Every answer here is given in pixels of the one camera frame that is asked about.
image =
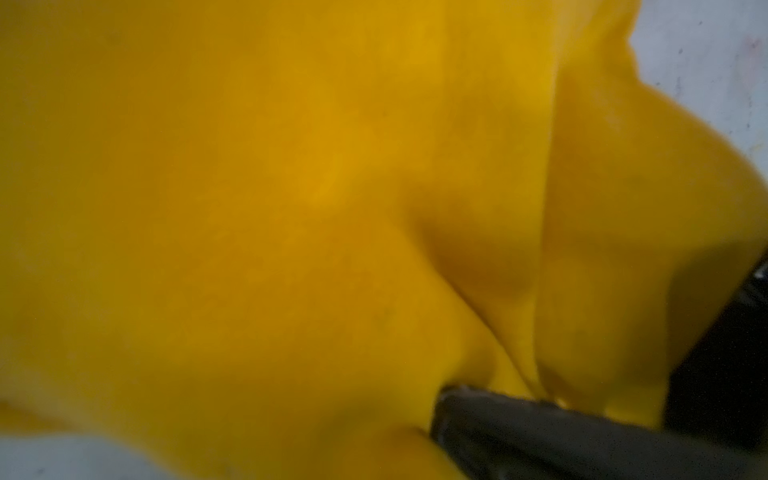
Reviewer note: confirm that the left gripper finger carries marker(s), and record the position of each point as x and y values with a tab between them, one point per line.
493	436

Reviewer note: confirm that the yellow t shirt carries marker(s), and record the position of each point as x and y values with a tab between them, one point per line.
255	239

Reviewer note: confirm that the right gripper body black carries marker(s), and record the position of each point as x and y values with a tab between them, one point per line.
719	392

